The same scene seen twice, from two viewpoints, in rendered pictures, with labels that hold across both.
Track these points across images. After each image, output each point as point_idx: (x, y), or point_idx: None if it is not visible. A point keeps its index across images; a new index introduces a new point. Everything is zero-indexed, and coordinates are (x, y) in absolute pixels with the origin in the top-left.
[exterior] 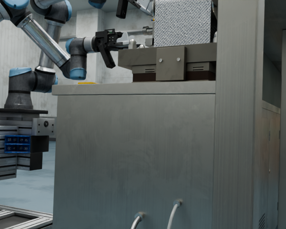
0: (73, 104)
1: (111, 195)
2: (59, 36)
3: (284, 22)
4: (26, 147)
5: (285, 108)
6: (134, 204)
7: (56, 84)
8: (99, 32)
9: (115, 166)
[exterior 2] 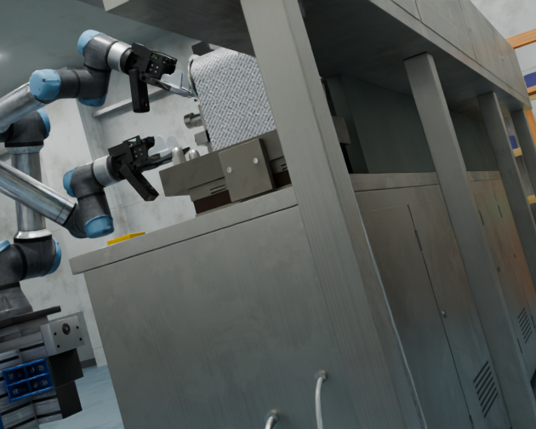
0: (114, 278)
1: (219, 400)
2: (40, 168)
3: (399, 53)
4: (45, 380)
5: (447, 180)
6: (258, 401)
7: (59, 254)
8: (114, 148)
9: (211, 354)
